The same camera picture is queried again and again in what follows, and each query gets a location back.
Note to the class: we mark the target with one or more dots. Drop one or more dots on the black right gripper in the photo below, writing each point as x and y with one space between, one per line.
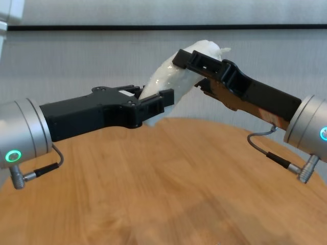
260 99

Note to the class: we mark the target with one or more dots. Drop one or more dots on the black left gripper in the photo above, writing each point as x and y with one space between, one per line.
89 112

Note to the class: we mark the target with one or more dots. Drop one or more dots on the white plastic-wrapped sandbag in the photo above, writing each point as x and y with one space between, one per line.
176 76

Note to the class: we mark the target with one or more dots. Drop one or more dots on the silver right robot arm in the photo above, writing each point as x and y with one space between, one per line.
306 122

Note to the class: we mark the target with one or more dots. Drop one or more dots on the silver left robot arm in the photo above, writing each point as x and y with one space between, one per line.
23 132

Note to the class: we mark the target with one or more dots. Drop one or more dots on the black wall rail strip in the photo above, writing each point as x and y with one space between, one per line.
163 27

